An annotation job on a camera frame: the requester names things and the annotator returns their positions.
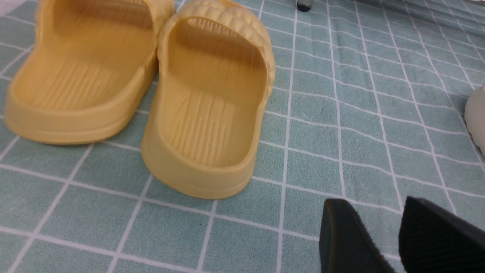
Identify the left yellow ridged slipper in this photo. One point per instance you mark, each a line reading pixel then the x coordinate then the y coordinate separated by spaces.
pixel 90 67

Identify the green checked cloth mat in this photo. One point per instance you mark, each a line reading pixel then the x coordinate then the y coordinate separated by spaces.
pixel 367 106

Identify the left cream foam slipper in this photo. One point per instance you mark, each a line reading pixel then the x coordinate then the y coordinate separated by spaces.
pixel 474 116

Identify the metal shoe rack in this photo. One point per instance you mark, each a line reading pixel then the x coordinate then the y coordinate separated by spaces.
pixel 304 5

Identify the yellow ridged slipper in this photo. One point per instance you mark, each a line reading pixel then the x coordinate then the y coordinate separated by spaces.
pixel 216 74
pixel 90 67

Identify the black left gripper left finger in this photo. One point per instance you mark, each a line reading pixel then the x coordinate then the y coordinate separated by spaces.
pixel 345 245

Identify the right yellow ridged slipper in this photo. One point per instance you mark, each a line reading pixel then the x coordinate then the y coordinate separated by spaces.
pixel 216 74

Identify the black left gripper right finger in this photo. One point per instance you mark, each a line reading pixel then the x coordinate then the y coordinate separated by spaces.
pixel 433 240

